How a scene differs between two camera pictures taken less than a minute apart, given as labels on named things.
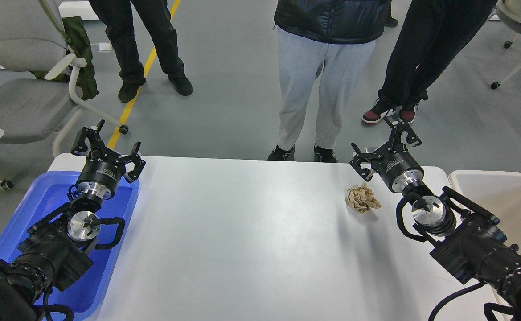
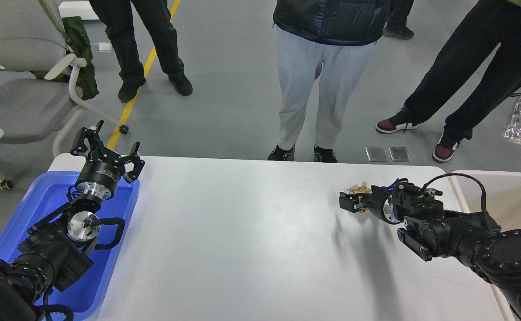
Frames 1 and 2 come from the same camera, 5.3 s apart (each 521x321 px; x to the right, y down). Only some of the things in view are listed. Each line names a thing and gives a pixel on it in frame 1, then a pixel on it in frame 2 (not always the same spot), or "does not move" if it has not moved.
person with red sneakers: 431,34 to 518,26
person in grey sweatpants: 340,35 does not move
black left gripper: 103,169 does not move
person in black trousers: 117,15 does not move
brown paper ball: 361,198 does not move
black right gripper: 398,167 to 381,202
